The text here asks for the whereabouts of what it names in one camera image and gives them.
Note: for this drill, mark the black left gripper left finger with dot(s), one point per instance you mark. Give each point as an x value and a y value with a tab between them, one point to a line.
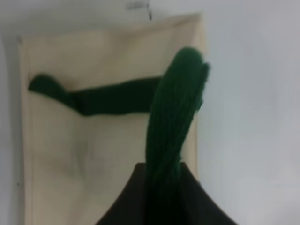
129	208

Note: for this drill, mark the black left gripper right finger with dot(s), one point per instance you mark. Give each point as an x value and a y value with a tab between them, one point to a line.
197	207

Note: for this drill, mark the cream linen bag green handles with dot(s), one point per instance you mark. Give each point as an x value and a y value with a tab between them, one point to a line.
75	166

